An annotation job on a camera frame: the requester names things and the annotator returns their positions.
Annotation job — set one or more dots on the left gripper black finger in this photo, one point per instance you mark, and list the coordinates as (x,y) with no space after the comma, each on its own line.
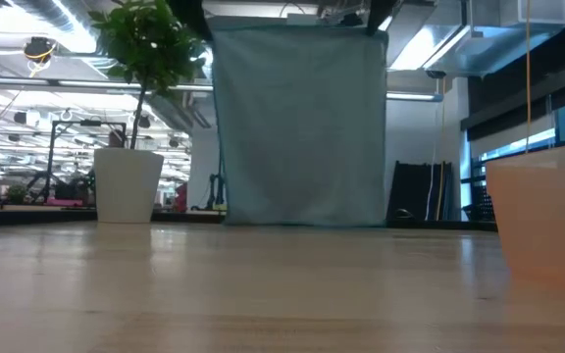
(191,15)

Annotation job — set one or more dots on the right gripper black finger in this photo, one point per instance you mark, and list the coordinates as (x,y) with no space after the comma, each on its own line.
(380,12)

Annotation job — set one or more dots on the teal microfiber towel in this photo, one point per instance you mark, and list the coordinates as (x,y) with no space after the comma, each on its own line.
(302,127)

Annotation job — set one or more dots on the orange translucent plastic basket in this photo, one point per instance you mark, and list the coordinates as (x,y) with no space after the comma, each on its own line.
(547,220)

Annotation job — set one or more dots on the green leafy plant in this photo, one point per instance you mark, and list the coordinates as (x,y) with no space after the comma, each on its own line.
(145,39)

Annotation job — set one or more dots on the black ceiling dome fixture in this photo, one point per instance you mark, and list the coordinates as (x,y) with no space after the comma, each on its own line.
(39,49)

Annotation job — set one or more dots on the black leaning panels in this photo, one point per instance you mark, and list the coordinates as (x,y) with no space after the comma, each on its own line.
(412,191)

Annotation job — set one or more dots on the white plant pot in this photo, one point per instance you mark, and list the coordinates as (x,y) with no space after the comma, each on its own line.
(126,186)

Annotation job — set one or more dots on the silver ventilation duct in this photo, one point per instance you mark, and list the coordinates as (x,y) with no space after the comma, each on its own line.
(52,19)

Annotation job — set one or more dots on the black aluminium table frame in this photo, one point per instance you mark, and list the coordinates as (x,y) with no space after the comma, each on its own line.
(42,216)

